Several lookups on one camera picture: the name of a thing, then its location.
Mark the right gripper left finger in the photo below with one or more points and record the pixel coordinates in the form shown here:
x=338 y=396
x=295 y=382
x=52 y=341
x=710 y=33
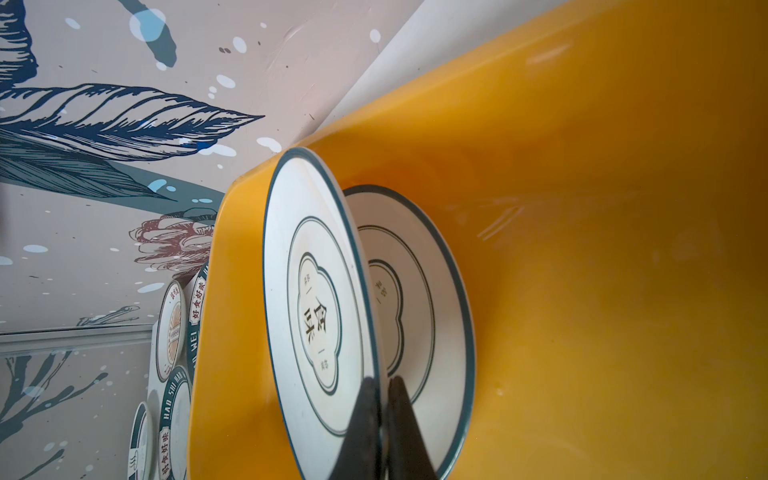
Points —
x=360 y=453

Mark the green lettered plate middle left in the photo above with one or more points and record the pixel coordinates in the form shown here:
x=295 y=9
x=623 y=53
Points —
x=174 y=416

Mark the green lettered plate back centre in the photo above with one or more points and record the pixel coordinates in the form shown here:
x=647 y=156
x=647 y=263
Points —
x=195 y=315

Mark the green lettered plate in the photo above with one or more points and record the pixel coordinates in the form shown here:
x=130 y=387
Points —
x=195 y=315
x=174 y=416

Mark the yellow plastic bin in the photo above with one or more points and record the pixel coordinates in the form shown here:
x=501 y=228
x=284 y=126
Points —
x=600 y=176

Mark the orange sunburst plate back left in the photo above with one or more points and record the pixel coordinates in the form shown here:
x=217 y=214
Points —
x=171 y=330

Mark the green rimmed plate far left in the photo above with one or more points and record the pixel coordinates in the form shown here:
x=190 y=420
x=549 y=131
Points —
x=141 y=445

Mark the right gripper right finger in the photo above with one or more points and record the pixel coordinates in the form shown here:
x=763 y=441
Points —
x=407 y=454

